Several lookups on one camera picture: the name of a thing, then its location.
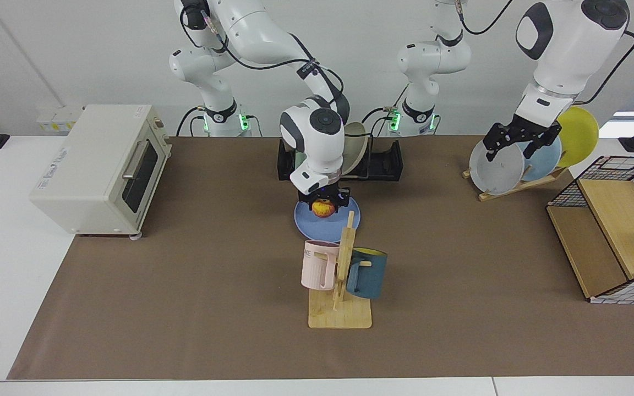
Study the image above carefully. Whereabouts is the pale toaster oven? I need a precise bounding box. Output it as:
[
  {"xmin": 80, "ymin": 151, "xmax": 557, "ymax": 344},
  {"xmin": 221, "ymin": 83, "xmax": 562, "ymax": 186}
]
[{"xmin": 29, "ymin": 104, "xmax": 173, "ymax": 239}]

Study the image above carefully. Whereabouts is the wooden plate stand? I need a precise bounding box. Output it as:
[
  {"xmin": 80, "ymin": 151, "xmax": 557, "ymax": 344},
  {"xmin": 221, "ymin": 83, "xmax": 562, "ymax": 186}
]
[{"xmin": 462, "ymin": 165, "xmax": 569, "ymax": 202}]

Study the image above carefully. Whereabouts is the grey plate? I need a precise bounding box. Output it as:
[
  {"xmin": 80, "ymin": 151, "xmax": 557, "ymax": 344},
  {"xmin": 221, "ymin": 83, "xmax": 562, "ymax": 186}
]
[{"xmin": 469, "ymin": 137, "xmax": 526, "ymax": 196}]

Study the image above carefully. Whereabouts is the beige plate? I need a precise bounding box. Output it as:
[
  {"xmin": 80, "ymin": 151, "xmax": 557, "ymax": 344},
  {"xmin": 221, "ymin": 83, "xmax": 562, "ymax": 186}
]
[{"xmin": 342, "ymin": 122, "xmax": 368, "ymax": 176}]

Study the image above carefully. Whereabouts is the light blue plate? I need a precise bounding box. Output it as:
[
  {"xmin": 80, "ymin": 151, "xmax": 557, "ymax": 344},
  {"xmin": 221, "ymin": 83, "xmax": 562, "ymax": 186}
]
[{"xmin": 518, "ymin": 135, "xmax": 562, "ymax": 182}]

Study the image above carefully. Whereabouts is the brown table cloth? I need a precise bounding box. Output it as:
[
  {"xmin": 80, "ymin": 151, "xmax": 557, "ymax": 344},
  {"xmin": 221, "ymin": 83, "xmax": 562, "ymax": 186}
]
[{"xmin": 7, "ymin": 136, "xmax": 634, "ymax": 380}]

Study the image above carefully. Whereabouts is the black base cable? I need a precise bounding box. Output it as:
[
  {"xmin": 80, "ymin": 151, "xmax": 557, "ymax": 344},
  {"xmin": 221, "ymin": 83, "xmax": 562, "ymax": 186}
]
[
  {"xmin": 361, "ymin": 85, "xmax": 409, "ymax": 138},
  {"xmin": 177, "ymin": 106, "xmax": 263, "ymax": 137}
]

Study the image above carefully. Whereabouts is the wooden cup stand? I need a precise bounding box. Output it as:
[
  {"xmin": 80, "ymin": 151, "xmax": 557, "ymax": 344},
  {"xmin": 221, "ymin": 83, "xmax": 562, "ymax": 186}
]
[{"xmin": 308, "ymin": 211, "xmax": 373, "ymax": 329}]

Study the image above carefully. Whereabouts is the wire basket with wooden floor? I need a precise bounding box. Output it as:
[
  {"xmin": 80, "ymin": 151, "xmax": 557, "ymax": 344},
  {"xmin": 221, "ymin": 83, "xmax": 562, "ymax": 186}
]
[{"xmin": 546, "ymin": 156, "xmax": 634, "ymax": 305}]

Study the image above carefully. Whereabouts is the black dish rack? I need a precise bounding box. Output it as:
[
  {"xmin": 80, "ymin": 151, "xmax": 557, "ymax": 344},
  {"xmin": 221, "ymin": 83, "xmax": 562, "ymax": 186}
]
[{"xmin": 277, "ymin": 137, "xmax": 405, "ymax": 183}]

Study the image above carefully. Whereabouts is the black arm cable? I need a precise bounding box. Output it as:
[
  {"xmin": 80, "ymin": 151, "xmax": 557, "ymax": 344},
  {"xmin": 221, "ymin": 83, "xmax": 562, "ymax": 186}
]
[
  {"xmin": 179, "ymin": 3, "xmax": 346, "ymax": 108},
  {"xmin": 575, "ymin": 30, "xmax": 634, "ymax": 106}
]

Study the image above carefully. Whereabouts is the white wall socket box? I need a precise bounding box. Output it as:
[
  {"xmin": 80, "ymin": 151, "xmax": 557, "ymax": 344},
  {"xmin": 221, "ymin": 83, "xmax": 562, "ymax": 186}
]
[{"xmin": 36, "ymin": 106, "xmax": 84, "ymax": 133}]

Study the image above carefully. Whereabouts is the pink cup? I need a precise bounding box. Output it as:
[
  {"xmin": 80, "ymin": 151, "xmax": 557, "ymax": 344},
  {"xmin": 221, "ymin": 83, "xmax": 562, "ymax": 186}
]
[{"xmin": 301, "ymin": 240, "xmax": 341, "ymax": 290}]

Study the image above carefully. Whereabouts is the yellow plate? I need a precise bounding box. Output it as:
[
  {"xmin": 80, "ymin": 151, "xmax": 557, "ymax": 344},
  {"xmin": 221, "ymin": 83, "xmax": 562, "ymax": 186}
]
[{"xmin": 556, "ymin": 106, "xmax": 599, "ymax": 168}]

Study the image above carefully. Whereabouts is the dark blue cup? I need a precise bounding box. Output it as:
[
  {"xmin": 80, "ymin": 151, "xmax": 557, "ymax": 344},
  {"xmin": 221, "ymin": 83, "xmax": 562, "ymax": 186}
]
[{"xmin": 346, "ymin": 247, "xmax": 388, "ymax": 300}]

